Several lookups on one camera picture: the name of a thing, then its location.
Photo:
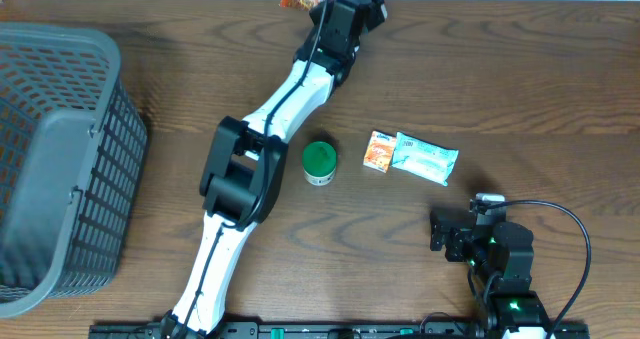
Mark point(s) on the mint green wipes packet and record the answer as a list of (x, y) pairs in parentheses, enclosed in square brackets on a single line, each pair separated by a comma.
[(423, 159)]

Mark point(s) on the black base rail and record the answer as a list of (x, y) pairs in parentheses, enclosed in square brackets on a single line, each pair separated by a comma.
[(253, 330)]

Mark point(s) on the orange Kleenex tissue packet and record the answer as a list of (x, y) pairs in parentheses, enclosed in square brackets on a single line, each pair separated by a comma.
[(379, 151)]

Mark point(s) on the green lid jar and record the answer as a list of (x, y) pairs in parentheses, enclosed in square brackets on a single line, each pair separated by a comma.
[(319, 161)]

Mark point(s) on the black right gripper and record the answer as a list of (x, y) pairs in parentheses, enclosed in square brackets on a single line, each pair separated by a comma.
[(461, 232)]

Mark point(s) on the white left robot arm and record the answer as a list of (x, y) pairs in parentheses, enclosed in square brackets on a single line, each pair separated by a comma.
[(243, 172)]

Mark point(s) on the grey plastic shopping basket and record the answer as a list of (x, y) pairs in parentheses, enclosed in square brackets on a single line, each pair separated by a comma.
[(73, 147)]

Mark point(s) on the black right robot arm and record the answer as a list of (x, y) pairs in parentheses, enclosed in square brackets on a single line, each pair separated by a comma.
[(500, 255)]

